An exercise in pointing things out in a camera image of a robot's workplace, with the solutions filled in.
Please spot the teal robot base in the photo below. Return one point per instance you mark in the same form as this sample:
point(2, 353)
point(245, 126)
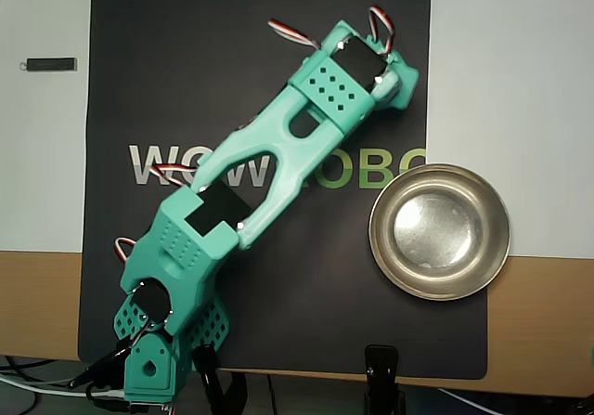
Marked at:
point(151, 368)

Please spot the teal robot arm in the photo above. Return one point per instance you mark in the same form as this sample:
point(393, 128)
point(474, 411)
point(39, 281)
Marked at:
point(260, 150)

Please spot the metal bowl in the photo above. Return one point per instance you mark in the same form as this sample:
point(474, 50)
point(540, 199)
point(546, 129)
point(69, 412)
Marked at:
point(438, 231)

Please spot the white paper sheet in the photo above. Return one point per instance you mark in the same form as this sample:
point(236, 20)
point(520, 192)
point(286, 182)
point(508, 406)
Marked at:
point(510, 108)

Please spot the black printed mat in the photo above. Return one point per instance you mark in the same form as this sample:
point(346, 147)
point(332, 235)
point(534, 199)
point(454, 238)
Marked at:
point(325, 271)

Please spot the right black clamp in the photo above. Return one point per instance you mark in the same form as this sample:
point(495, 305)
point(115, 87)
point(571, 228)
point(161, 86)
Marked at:
point(380, 364)

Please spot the black table clamp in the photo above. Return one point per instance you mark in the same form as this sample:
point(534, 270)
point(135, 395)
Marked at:
point(104, 364)
point(206, 364)

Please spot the black usb stick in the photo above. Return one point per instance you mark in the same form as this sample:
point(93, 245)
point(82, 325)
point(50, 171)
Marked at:
point(48, 64)

